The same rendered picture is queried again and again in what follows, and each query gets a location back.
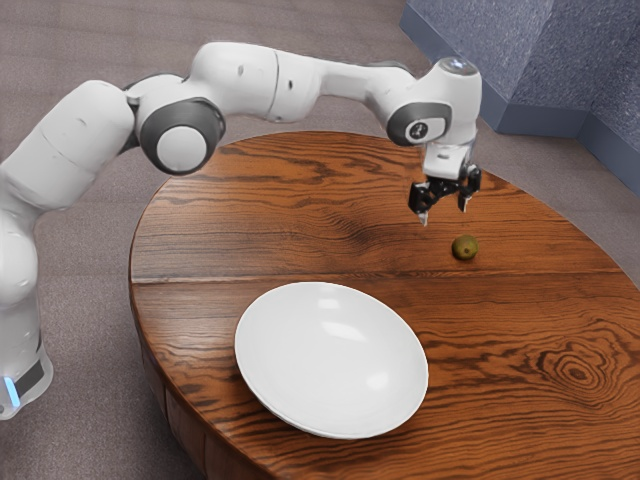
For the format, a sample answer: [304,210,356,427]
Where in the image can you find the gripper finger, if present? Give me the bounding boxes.
[453,168,482,214]
[407,181,447,228]

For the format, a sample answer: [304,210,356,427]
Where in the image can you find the green round fruit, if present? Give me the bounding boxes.
[451,234,479,261]

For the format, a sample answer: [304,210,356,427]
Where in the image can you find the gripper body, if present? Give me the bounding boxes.
[427,162,482,195]

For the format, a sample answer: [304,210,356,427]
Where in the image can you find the white plate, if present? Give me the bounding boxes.
[234,281,430,441]

